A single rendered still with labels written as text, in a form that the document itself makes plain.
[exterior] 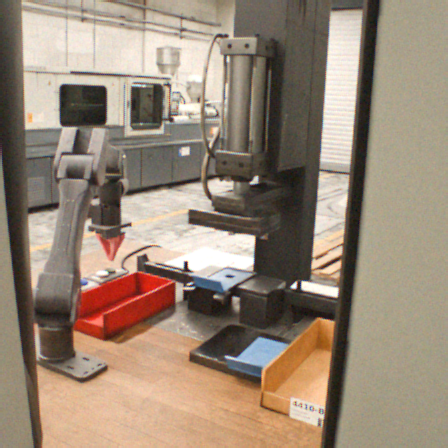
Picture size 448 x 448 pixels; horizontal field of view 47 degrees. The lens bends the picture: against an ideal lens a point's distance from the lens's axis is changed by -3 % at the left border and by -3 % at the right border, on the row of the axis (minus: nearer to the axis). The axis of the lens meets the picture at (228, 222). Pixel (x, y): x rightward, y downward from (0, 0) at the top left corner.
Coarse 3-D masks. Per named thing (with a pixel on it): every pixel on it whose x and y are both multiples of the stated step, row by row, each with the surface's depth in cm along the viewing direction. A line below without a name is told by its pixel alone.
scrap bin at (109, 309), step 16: (96, 288) 118; (112, 288) 123; (128, 288) 129; (144, 288) 130; (160, 288) 120; (96, 304) 119; (112, 304) 123; (128, 304) 111; (144, 304) 116; (160, 304) 121; (80, 320) 108; (96, 320) 114; (112, 320) 107; (128, 320) 111; (144, 320) 117; (96, 336) 107; (112, 336) 108
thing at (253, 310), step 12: (192, 300) 123; (204, 300) 121; (228, 300) 128; (240, 300) 116; (252, 300) 115; (264, 300) 113; (276, 300) 118; (204, 312) 122; (240, 312) 117; (252, 312) 115; (264, 312) 114; (276, 312) 119; (252, 324) 116; (264, 324) 114
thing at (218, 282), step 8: (224, 272) 124; (232, 272) 124; (240, 272) 125; (200, 280) 113; (208, 280) 112; (216, 280) 111; (224, 280) 119; (232, 280) 119; (240, 280) 119; (208, 288) 114; (216, 288) 113; (224, 288) 114
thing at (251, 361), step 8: (256, 344) 102; (264, 344) 103; (272, 344) 103; (280, 344) 103; (248, 352) 99; (256, 352) 99; (272, 352) 99; (280, 352) 100; (232, 360) 91; (240, 360) 91; (248, 360) 96; (256, 360) 96; (264, 360) 96; (232, 368) 93; (240, 368) 92; (248, 368) 91; (256, 368) 90
